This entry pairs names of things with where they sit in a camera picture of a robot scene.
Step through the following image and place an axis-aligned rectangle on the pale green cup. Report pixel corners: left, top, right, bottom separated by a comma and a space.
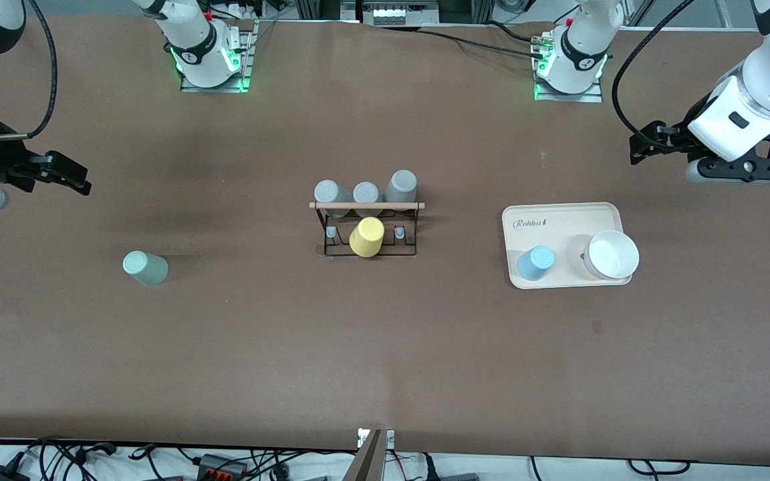
122, 251, 169, 287

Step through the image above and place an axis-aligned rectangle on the light blue cup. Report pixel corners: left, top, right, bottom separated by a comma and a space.
516, 246, 555, 282

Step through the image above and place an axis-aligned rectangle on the white bowl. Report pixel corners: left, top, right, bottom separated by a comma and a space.
584, 230, 640, 281

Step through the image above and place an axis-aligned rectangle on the beige plastic tray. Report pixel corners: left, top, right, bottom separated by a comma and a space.
501, 202, 634, 290

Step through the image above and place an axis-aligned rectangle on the grey cup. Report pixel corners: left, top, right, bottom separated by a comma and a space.
352, 182, 383, 218
313, 180, 353, 218
385, 170, 418, 210

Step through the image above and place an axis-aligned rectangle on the white power strip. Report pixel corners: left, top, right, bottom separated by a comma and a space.
371, 5, 408, 27

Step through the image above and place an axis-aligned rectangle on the yellow cup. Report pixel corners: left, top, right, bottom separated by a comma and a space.
349, 217, 386, 258

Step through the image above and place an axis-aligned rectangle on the black box with orange terminals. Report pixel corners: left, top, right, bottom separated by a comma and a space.
196, 454, 249, 481

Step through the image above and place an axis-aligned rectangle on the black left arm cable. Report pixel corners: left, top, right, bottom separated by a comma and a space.
612, 0, 697, 138

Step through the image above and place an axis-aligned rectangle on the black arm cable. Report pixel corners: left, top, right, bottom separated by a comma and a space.
0, 0, 59, 142
612, 0, 697, 138

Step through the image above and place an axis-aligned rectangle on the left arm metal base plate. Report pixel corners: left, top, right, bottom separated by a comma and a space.
533, 30, 604, 104

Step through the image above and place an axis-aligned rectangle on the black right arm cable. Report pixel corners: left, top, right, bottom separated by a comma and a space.
0, 0, 59, 142

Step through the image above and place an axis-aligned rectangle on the black cable on table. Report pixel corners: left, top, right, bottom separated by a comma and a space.
418, 25, 547, 62

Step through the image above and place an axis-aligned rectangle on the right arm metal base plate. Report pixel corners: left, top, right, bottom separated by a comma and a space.
180, 20, 253, 94

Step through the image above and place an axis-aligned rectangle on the black wire cup rack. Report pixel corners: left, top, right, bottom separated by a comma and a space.
309, 200, 426, 259

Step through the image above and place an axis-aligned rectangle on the thin black floor cable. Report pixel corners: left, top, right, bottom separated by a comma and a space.
627, 459, 691, 476

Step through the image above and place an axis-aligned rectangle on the white pole bracket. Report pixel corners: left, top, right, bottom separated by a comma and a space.
357, 428, 396, 450

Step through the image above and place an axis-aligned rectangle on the grey camera pole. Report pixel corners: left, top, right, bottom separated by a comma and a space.
344, 429, 386, 481

